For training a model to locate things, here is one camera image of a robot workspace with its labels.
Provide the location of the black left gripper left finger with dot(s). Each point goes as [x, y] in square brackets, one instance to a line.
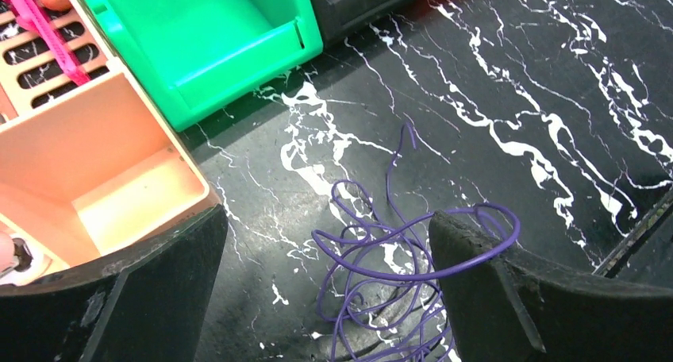
[145, 302]

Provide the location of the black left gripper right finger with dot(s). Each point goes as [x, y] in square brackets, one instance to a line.
[518, 306]

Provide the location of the beige plastic file organizer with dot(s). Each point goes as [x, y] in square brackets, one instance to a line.
[86, 170]

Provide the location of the green storage bin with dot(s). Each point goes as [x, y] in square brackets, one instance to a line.
[193, 57]

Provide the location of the black storage bin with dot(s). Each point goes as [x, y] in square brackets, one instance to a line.
[338, 18]

